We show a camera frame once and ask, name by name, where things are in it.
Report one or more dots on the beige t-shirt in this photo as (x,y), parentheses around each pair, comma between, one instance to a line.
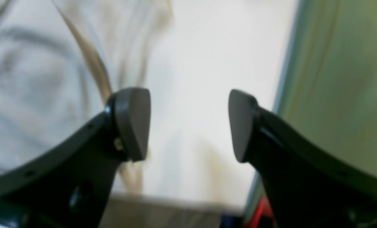
(61,59)

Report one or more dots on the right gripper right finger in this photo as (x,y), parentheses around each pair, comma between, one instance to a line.
(305,186)

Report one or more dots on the red and blue clamp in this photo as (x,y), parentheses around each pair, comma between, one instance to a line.
(262,217)

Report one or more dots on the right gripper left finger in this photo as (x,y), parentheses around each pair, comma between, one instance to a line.
(69,186)

